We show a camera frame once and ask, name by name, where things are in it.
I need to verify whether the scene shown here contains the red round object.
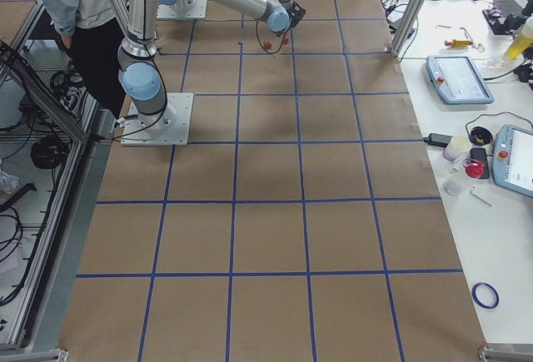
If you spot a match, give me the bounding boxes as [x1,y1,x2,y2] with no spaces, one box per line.
[462,158,486,179]

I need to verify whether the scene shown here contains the teach pendant far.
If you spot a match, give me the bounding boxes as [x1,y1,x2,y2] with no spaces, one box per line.
[426,55,494,105]

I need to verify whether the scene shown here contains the teach pendant near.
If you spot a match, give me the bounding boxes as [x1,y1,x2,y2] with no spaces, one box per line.
[491,125,533,197]

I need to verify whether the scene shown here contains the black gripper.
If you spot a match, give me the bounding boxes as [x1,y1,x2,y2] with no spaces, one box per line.
[286,0,306,29]

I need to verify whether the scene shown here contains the person in grey jacket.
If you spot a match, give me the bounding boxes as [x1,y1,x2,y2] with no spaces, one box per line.
[42,0,126,118]

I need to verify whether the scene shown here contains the teach pendant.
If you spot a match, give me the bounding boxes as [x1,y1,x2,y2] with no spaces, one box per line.
[426,55,494,105]
[491,125,533,197]

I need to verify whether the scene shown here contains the black power adapter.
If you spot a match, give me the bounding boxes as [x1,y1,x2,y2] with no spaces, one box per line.
[423,132,452,148]

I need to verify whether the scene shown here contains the aluminium frame post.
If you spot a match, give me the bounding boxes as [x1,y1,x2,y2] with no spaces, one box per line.
[390,0,425,57]

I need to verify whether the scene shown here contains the white paper cup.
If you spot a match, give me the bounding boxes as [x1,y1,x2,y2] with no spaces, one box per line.
[442,136,471,161]

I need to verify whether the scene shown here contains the blue tape roll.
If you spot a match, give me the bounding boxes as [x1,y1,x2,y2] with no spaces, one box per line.
[471,282,500,310]

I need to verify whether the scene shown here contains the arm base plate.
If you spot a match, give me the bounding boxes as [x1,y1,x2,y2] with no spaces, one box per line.
[157,0,207,21]
[118,92,194,146]

